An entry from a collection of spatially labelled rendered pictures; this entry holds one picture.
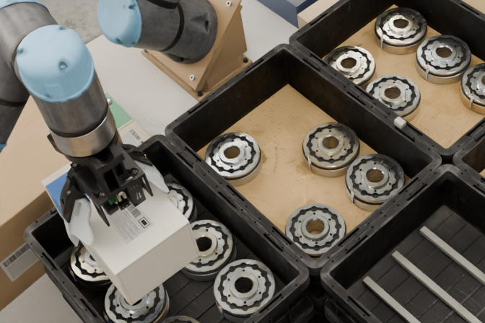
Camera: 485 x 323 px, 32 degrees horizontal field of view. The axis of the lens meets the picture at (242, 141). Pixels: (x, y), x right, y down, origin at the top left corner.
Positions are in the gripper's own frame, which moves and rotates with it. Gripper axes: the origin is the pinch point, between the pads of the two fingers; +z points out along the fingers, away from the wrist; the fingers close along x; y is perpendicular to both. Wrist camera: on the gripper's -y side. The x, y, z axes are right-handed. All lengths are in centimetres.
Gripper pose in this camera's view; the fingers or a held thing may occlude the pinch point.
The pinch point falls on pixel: (118, 211)
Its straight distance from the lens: 119.6
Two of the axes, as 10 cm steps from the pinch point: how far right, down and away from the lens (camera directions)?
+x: 7.8, -5.5, 2.9
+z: 1.2, 6.0, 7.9
